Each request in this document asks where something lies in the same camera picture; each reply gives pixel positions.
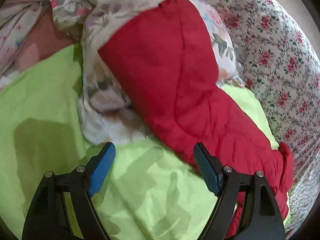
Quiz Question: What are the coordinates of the pastel floral pillow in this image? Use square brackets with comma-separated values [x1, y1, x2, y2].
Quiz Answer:
[50, 0, 238, 144]

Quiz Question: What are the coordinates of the pink blanket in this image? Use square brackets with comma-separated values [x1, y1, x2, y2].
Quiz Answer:
[1, 0, 74, 88]

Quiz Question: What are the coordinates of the lime green bed sheet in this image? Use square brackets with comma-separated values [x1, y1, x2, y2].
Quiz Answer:
[0, 44, 292, 240]

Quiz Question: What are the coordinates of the red rose floral quilt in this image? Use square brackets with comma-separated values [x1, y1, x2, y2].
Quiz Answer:
[215, 0, 319, 231]

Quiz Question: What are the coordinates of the red quilted puffer jacket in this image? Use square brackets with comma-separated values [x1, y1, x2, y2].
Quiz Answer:
[98, 0, 295, 239]

